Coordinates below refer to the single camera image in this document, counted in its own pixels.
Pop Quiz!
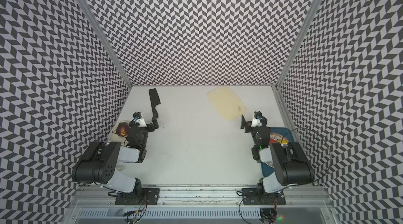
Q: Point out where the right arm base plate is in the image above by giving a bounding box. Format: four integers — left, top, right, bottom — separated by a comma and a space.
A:
240, 188, 286, 206

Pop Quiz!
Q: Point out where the teal rectangular tray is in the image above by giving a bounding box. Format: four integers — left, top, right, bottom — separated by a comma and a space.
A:
261, 128, 294, 177

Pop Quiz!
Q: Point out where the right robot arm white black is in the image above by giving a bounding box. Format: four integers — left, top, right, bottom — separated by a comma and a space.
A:
240, 111, 315, 196

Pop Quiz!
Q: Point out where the patterned round plate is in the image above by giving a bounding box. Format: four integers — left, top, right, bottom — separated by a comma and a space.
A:
266, 132, 289, 165

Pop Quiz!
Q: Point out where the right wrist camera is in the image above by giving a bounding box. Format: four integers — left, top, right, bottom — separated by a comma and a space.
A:
251, 111, 267, 128

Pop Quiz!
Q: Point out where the aluminium front rail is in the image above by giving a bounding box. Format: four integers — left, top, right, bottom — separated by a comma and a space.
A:
69, 185, 333, 208

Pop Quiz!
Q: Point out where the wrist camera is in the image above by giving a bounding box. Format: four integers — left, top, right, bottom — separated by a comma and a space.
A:
251, 111, 267, 128
133, 112, 147, 128

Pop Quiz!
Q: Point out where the black cleaver knife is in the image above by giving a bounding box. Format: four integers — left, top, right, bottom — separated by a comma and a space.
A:
149, 88, 161, 119

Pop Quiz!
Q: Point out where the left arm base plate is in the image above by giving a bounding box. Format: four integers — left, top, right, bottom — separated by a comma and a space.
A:
115, 187, 160, 206

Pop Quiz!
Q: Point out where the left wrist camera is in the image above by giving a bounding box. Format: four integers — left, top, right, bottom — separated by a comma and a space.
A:
133, 112, 147, 128

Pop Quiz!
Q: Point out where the dark red apple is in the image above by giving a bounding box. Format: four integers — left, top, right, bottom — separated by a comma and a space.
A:
115, 122, 130, 137

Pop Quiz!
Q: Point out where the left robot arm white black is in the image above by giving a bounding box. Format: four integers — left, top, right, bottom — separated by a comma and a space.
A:
71, 112, 159, 199

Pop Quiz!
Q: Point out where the beige cutting board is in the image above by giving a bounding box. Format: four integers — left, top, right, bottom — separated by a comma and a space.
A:
207, 87, 247, 120

